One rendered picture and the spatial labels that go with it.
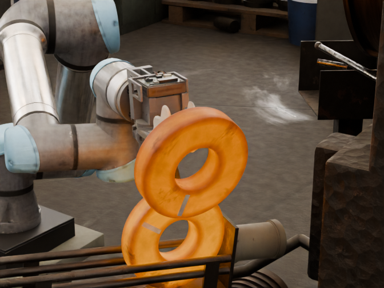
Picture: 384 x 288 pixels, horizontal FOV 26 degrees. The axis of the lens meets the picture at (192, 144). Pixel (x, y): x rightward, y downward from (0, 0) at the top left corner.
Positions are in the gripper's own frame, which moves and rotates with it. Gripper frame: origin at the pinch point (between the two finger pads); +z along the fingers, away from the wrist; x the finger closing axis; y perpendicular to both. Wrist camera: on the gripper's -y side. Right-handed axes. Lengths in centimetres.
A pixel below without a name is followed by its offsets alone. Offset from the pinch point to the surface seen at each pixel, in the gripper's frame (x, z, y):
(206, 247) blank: 4.4, -7.2, -18.0
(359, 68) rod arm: 36.8, -17.0, 2.6
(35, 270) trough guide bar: -19.9, -10.7, -17.5
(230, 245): 7.6, -5.4, -17.6
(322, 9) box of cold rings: 170, -252, -33
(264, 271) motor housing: 21.1, -21.5, -32.5
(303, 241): 25.7, -16.0, -25.4
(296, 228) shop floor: 84, -124, -79
